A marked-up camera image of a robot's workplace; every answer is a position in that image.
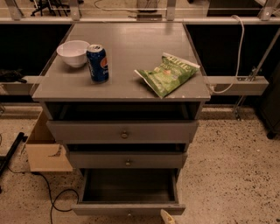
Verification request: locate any black stand leg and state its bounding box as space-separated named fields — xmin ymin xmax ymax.
xmin=0 ymin=132 xmax=26 ymax=193

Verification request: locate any grey drawer cabinet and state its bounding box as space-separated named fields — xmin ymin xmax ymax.
xmin=31 ymin=22 xmax=212 ymax=176

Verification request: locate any grey top drawer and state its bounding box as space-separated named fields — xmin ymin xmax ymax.
xmin=45 ymin=102 xmax=200 ymax=144

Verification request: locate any white cable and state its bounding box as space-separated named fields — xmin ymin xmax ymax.
xmin=208 ymin=14 xmax=245 ymax=95

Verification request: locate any black floor cable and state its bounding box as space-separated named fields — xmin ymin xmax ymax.
xmin=5 ymin=165 xmax=80 ymax=224

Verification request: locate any cardboard box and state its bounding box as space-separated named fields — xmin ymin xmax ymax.
xmin=25 ymin=112 xmax=73 ymax=172

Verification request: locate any dark rolling cabinet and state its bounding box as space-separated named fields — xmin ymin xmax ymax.
xmin=258 ymin=62 xmax=280 ymax=139

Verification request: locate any grey bottom drawer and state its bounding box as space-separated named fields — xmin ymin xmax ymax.
xmin=73 ymin=169 xmax=186 ymax=216

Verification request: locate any grey middle drawer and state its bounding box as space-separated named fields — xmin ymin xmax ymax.
xmin=67 ymin=143 xmax=187 ymax=169

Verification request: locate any white bowl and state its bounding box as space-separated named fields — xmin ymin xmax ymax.
xmin=56 ymin=40 xmax=89 ymax=67

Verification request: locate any green chip bag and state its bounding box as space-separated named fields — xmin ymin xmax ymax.
xmin=135 ymin=52 xmax=200 ymax=99

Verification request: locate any black office chair base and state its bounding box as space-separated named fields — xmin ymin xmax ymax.
xmin=30 ymin=0 xmax=70 ymax=17

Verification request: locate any grey drawer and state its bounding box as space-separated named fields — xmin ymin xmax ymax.
xmin=67 ymin=143 xmax=187 ymax=169
xmin=45 ymin=102 xmax=200 ymax=144
xmin=73 ymin=169 xmax=186 ymax=216

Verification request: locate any black object on rail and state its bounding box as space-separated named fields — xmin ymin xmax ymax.
xmin=0 ymin=69 xmax=27 ymax=83

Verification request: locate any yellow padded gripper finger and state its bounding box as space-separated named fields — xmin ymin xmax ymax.
xmin=160 ymin=209 xmax=176 ymax=224

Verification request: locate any blue Pepsi can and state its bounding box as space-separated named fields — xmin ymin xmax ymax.
xmin=86 ymin=44 xmax=109 ymax=83

